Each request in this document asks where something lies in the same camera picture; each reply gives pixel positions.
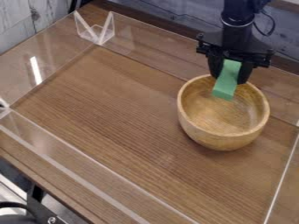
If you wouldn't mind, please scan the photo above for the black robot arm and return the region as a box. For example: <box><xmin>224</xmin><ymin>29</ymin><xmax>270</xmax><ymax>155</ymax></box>
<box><xmin>196</xmin><ymin>0</ymin><xmax>276</xmax><ymax>85</ymax></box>

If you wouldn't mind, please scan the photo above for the black cable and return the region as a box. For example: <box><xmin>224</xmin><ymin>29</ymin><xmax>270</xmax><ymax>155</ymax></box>
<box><xmin>0</xmin><ymin>199</ymin><xmax>29</xmax><ymax>214</ymax></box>

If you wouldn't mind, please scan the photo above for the green rectangular stick block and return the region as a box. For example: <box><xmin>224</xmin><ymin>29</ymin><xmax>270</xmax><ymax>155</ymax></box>
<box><xmin>212</xmin><ymin>59</ymin><xmax>241</xmax><ymax>101</ymax></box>

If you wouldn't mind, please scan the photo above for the wooden bowl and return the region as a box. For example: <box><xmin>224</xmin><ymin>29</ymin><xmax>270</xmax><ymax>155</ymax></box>
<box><xmin>176</xmin><ymin>74</ymin><xmax>269</xmax><ymax>151</ymax></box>

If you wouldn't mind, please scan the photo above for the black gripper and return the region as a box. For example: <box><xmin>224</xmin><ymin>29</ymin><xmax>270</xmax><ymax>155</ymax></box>
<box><xmin>196</xmin><ymin>21</ymin><xmax>273</xmax><ymax>85</ymax></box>

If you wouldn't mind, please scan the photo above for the black table leg frame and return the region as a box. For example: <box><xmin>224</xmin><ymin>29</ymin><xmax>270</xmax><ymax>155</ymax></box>
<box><xmin>26</xmin><ymin>185</ymin><xmax>67</xmax><ymax>224</ymax></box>

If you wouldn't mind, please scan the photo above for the clear acrylic corner bracket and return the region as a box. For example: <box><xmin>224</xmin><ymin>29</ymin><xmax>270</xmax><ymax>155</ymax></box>
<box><xmin>73</xmin><ymin>11</ymin><xmax>114</xmax><ymax>46</ymax></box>

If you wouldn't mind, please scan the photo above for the clear acrylic enclosure wall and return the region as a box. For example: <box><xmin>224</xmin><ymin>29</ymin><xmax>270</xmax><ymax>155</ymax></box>
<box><xmin>0</xmin><ymin>12</ymin><xmax>299</xmax><ymax>224</ymax></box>

